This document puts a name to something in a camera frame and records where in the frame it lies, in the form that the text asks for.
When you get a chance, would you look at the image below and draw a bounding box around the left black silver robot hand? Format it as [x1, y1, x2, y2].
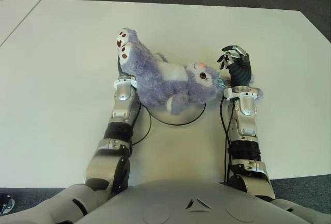
[117, 55, 132, 79]

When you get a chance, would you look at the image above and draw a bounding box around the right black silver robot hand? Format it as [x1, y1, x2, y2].
[216, 44, 253, 87]

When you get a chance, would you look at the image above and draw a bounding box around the purple plush rabbit doll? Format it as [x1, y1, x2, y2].
[115, 28, 264, 116]

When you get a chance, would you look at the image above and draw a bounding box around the white plate with black rim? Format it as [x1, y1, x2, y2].
[146, 102, 207, 126]

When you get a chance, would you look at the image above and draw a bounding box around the grey robot torso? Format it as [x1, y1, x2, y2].
[0, 178, 331, 224]

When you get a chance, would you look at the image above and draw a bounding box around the black caster wheel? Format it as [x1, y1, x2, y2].
[0, 192, 16, 214]

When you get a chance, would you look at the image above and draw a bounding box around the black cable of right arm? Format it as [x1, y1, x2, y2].
[219, 97, 233, 183]

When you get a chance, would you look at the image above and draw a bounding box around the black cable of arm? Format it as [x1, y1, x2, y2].
[130, 104, 152, 147]
[219, 97, 233, 183]

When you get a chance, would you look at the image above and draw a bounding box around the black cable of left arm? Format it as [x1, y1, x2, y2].
[130, 104, 152, 147]

